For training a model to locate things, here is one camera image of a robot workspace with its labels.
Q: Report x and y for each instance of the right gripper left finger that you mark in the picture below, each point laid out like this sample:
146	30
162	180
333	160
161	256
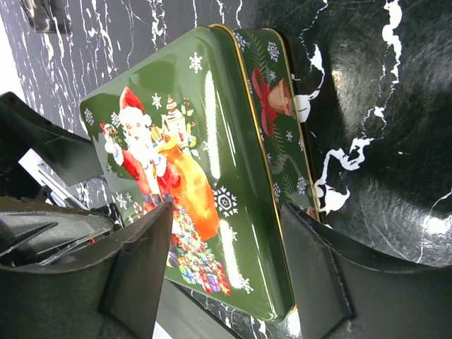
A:
108	289

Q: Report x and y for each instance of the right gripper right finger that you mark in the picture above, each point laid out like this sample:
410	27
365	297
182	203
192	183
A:
344	289

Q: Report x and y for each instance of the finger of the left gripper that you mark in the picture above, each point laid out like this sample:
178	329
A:
33	232
71	156

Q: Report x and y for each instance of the gold tin lid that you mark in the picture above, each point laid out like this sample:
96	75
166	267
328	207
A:
180	126

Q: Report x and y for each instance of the gold cookie tin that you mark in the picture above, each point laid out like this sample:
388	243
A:
267	68

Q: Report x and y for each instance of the steel serving tongs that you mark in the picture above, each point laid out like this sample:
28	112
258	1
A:
47	16

